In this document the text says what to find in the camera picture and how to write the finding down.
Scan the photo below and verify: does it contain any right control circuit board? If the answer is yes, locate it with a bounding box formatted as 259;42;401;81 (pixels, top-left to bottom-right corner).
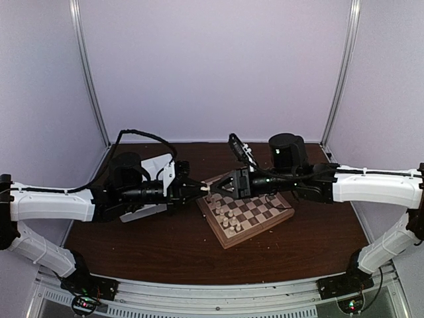
338;298;364;315

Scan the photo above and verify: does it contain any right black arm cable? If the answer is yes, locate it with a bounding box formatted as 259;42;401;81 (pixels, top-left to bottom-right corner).
228;133;339;209

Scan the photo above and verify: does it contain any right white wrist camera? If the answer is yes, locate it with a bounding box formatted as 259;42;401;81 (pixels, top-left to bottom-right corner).
228;133;258;172

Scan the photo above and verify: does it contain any aluminium corner post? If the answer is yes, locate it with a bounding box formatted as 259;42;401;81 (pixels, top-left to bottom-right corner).
69;0;110;146
320;0;362;149

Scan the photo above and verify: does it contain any control circuit board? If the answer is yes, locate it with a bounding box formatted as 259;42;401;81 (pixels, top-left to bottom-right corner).
338;298;364;315
71;295;100;316

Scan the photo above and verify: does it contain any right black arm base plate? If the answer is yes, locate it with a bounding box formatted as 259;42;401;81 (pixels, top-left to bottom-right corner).
317;272;374;299

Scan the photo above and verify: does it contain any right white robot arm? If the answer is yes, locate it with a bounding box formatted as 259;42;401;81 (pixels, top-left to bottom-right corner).
210;133;423;293

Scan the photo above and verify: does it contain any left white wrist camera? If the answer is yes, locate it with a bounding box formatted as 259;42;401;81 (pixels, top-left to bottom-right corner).
162;161;176;197

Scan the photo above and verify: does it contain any wooden chess board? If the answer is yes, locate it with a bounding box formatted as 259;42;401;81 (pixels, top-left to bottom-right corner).
197;193;295;249

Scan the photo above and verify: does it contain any left aluminium corner post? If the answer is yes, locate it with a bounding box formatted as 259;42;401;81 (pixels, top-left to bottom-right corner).
69;0;110;146

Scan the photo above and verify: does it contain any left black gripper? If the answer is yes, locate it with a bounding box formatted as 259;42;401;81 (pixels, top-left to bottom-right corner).
120;178;208;216

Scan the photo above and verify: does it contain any aluminium front rail frame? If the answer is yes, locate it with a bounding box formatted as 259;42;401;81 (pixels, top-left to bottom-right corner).
24;263;413;317

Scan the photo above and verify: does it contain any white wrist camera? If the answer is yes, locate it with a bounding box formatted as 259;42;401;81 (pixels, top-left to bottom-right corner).
228;133;258;172
162;161;176;197

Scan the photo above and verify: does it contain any right aluminium corner post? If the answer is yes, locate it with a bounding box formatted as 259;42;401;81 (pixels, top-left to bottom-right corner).
320;0;362;149

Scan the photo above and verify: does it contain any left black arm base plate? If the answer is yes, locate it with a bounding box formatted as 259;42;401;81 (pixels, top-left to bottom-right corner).
59;269;119;301

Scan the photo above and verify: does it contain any white plastic divided tray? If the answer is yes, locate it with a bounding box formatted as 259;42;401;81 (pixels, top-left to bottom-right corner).
120;153;176;223

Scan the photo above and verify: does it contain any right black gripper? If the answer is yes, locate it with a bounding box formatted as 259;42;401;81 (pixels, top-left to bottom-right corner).
209;168;298;201

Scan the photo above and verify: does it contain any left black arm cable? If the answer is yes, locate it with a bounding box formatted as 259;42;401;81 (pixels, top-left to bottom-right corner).
9;129;178;193

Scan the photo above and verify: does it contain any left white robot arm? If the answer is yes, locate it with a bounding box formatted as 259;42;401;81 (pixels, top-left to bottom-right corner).
1;152;209;294

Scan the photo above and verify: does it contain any left control circuit board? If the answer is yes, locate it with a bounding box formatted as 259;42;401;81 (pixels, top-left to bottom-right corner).
71;295;100;316

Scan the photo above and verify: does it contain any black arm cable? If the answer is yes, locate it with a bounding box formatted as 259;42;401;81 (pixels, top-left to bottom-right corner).
228;133;339;209
9;129;178;193

